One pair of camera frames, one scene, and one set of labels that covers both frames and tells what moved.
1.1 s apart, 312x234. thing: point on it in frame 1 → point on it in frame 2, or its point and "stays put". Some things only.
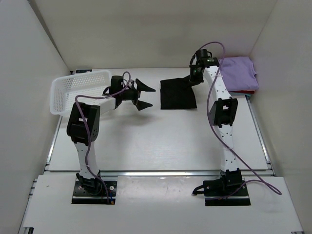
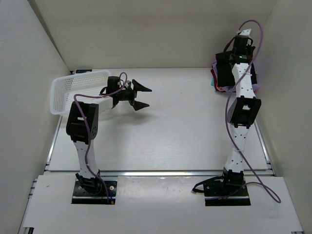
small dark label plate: (83, 70) stays put
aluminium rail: (94, 173) stays put
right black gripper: (192, 80) → (249, 48)
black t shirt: (177, 93) → (225, 75)
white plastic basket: (64, 89) stays put
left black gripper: (141, 87) stays put
